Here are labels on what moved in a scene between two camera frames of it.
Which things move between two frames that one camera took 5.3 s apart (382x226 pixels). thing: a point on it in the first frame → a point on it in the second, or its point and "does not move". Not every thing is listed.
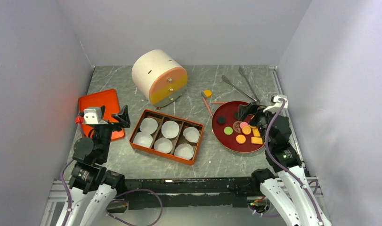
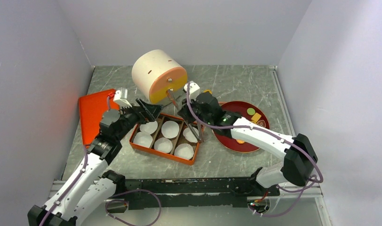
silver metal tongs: [255, 98] → [199, 139]
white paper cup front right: [184, 151] does not move
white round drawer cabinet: [158, 77] does not move
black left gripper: [123, 118] → [153, 110]
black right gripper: [244, 110] → [185, 113]
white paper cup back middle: [170, 129] does not move
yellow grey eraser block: [207, 93] does not move
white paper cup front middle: [163, 144] does not move
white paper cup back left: [148, 125] does not move
